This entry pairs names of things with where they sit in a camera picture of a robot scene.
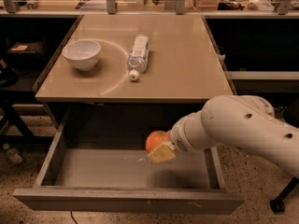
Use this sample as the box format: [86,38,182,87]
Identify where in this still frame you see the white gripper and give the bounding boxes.
[147,118,192,163]

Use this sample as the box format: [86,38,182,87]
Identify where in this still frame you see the orange fruit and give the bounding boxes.
[146,131,170,153]

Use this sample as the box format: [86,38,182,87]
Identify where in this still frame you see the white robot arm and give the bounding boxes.
[146,95,299,177]

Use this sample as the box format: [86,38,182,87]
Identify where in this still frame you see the grey open top drawer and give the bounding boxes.
[13,104,243,215]

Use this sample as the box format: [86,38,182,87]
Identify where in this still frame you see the grey cabinet with tan top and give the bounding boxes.
[36,14,232,134]

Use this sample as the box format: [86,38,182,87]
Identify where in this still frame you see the clear plastic water bottle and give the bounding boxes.
[127,35,150,81]

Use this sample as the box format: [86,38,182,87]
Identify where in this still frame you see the white ceramic bowl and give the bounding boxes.
[62,39,101,71]

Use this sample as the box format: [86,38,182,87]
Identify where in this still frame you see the black office chair base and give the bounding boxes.
[269,177,299,213]

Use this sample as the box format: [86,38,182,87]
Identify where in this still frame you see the small bottle on floor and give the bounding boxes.
[2,143,23,164]

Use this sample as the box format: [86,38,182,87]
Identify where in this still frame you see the black stand left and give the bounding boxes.
[0,101,53,145]

